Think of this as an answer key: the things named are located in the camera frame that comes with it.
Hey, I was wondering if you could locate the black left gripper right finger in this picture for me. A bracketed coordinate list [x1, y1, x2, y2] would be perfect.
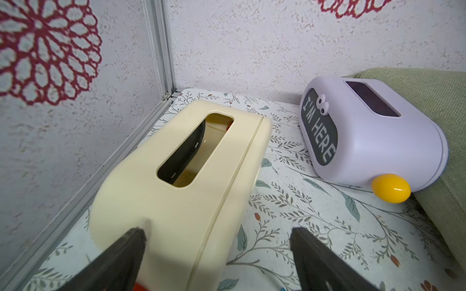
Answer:
[290, 227, 377, 291]

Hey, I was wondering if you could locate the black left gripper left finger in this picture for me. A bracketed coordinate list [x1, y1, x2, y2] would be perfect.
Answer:
[59, 227, 147, 291]

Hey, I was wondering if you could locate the cream tissue box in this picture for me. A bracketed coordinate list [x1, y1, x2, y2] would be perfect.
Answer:
[89, 100, 272, 291]

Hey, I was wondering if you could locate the lilac tissue box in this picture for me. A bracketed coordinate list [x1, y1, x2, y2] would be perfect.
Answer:
[299, 76, 449, 204]

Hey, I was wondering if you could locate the green pillow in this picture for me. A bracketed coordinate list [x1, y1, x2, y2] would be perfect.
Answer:
[345, 67, 466, 270]

